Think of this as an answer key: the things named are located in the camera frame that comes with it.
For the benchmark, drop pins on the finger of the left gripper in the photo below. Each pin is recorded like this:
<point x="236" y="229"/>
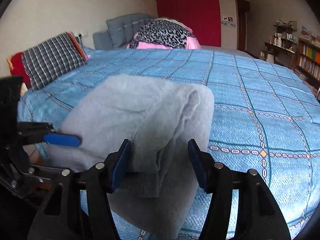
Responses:
<point x="37" y="132"/>

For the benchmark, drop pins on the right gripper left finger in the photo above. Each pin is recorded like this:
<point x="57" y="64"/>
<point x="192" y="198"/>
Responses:
<point x="76" y="206"/>

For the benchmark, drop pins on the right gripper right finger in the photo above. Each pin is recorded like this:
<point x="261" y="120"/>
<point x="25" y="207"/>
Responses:
<point x="259" y="216"/>

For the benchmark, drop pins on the grey sweat pants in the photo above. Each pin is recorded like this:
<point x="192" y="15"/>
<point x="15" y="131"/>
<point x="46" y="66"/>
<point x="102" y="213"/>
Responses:
<point x="159" y="117"/>

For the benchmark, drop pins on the red pillow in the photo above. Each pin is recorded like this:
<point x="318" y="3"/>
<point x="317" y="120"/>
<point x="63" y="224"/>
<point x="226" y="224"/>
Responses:
<point x="16" y="68"/>

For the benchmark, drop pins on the dark plaid pillow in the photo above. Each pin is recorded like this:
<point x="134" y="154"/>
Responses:
<point x="52" y="58"/>

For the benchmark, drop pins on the blue checked bedspread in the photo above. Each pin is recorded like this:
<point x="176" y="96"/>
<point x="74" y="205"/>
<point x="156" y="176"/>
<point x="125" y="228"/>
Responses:
<point x="265" y="117"/>

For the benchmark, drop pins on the grey padded headboard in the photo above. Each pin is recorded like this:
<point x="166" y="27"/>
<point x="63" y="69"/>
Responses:
<point x="120" y="31"/>

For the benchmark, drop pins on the wooden bookshelf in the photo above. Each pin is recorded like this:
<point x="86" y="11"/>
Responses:
<point x="308" y="60"/>

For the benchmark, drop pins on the leopard print cloth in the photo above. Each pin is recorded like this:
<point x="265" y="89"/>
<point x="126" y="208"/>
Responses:
<point x="162" y="33"/>

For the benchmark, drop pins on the pink blanket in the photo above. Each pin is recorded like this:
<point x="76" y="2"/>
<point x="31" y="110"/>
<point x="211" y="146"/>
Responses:
<point x="170" y="43"/>

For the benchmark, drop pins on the white wardrobe panel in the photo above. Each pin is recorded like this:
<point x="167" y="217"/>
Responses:
<point x="229" y="22"/>

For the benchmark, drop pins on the red wardrobe door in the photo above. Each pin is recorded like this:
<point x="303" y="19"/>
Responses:
<point x="202" y="16"/>

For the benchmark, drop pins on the white wall socket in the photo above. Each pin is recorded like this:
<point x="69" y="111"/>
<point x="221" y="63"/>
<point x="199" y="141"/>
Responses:
<point x="81" y="34"/>

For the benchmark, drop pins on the dark wooden wall shelf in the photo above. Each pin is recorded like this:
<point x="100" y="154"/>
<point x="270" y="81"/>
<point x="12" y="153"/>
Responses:
<point x="282" y="45"/>

